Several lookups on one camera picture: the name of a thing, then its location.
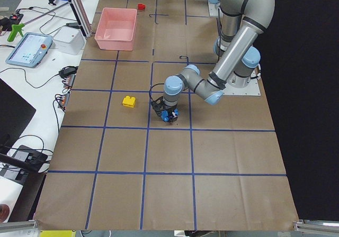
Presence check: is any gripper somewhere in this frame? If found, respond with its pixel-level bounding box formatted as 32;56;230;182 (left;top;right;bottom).
161;104;179;123

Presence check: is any blue three-stud block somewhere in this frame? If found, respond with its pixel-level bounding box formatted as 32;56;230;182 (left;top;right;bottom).
160;115;170;122

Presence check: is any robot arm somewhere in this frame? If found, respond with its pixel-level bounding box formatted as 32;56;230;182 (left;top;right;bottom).
151;0;275;122
208;0;224;60

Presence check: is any pink plastic box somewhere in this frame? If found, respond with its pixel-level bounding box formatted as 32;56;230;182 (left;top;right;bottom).
95;7;137;51

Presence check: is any white square box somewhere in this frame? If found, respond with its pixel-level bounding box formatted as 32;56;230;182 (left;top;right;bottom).
53;26;85;55

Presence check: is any yellow two-stud block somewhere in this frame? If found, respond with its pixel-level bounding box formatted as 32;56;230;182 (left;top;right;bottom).
122;95;136;108

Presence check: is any red block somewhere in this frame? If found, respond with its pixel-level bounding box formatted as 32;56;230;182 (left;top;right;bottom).
137;3;146;11

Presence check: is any black monitor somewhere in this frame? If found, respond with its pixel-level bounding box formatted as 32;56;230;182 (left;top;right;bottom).
1;79;36;153

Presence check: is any teach pendant tablet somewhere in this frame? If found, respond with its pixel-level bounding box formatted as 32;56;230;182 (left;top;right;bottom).
5;32;53;68

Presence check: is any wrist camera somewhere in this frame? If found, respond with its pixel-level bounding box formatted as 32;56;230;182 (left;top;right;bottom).
150;96;164;117

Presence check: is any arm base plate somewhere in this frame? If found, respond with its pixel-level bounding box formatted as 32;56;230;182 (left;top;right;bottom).
223;62;261;96
208;0;222;18

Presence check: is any aluminium frame post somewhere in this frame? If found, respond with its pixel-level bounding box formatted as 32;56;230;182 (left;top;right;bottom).
68;0;92;38

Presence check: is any green handled reacher grabber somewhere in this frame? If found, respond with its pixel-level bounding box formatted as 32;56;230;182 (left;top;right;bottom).
7;3;69;42

